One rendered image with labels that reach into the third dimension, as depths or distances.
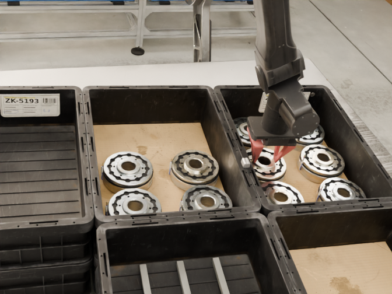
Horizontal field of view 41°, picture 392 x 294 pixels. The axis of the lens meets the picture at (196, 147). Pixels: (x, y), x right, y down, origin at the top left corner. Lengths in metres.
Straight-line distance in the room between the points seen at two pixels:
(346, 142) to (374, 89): 2.11
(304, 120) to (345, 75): 2.42
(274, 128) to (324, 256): 0.27
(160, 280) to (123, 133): 0.41
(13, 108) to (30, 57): 1.86
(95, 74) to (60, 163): 0.56
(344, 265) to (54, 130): 0.68
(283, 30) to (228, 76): 0.85
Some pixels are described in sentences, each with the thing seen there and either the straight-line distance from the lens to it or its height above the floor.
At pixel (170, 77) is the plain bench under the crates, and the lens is 1.67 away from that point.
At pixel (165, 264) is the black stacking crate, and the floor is 0.83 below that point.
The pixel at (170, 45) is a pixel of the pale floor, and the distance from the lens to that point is 3.26.
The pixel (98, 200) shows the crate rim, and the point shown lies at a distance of 0.93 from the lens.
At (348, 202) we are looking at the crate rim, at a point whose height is 0.93.
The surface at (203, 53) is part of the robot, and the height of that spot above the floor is 0.65.
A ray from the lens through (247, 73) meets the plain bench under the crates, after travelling 1.76.
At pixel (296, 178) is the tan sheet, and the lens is 1.20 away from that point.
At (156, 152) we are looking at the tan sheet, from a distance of 1.18.
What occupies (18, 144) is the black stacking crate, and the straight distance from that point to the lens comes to 1.20.
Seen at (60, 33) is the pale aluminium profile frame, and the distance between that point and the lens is 3.01.
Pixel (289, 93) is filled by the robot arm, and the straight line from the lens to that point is 0.99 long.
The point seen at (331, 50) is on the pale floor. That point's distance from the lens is 3.63.
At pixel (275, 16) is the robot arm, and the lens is 0.86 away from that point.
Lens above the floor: 1.60
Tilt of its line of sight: 40 degrees down
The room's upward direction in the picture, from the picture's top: 11 degrees clockwise
